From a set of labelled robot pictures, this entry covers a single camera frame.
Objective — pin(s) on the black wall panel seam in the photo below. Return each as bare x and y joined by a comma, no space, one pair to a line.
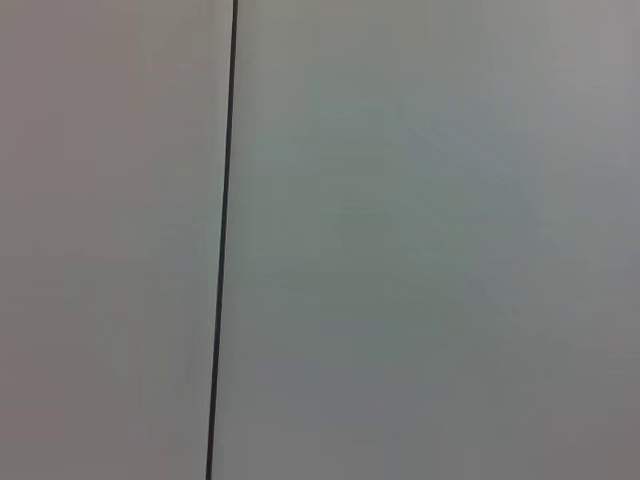
223,240

